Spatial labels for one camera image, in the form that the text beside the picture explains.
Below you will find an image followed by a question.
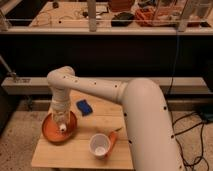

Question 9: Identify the white cloth-wrapped gripper body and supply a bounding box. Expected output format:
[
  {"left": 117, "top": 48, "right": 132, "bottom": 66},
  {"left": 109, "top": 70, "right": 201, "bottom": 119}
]
[{"left": 50, "top": 97, "right": 72, "bottom": 126}]

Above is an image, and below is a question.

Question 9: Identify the small white bottle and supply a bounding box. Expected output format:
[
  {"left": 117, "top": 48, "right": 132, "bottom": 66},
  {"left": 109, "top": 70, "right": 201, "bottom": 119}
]
[{"left": 59, "top": 124, "right": 67, "bottom": 132}]

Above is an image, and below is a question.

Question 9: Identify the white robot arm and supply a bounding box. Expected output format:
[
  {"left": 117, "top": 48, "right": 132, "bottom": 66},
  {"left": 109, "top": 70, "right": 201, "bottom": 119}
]
[{"left": 47, "top": 66, "right": 184, "bottom": 171}]

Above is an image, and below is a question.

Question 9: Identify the orange ceramic bowl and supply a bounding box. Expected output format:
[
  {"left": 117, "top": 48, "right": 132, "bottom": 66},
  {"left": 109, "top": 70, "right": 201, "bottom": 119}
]
[{"left": 42, "top": 112, "right": 77, "bottom": 143}]

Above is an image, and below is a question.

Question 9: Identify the blue sponge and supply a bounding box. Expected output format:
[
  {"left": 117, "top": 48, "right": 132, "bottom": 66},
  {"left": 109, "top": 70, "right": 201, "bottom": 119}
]
[{"left": 76, "top": 100, "right": 93, "bottom": 116}]

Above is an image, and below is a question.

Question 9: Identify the wooden board table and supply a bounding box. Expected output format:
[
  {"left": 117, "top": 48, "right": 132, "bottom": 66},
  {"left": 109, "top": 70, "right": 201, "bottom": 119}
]
[{"left": 31, "top": 90, "right": 133, "bottom": 171}]

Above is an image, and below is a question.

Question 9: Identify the white cup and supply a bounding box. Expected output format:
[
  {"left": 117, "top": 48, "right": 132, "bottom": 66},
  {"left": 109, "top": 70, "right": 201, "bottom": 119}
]
[{"left": 89, "top": 133, "right": 111, "bottom": 159}]

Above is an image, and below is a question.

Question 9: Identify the orange carrot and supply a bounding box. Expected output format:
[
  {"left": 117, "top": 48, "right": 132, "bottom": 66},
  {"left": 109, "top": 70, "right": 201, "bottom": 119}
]
[{"left": 107, "top": 128, "right": 121, "bottom": 156}]

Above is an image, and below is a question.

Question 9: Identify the metal clamp stand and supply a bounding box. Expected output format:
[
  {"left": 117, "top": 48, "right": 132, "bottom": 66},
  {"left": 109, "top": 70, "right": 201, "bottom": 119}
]
[{"left": 0, "top": 54, "right": 31, "bottom": 84}]

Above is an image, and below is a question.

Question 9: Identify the black tray on bench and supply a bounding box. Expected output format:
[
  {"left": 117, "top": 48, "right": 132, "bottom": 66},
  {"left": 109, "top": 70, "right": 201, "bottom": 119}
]
[{"left": 111, "top": 12, "right": 134, "bottom": 27}]

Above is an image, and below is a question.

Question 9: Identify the orange box on bench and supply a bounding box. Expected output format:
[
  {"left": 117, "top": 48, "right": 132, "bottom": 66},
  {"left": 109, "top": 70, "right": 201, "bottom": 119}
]
[{"left": 135, "top": 9, "right": 154, "bottom": 27}]

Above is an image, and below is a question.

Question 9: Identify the blue hanging cable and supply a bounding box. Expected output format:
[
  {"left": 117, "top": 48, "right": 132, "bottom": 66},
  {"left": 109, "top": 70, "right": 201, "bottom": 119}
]
[{"left": 168, "top": 31, "right": 181, "bottom": 95}]

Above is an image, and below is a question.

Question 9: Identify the black cable on floor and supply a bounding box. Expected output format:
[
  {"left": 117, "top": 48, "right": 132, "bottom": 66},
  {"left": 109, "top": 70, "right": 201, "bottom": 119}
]
[{"left": 171, "top": 111, "right": 213, "bottom": 171}]

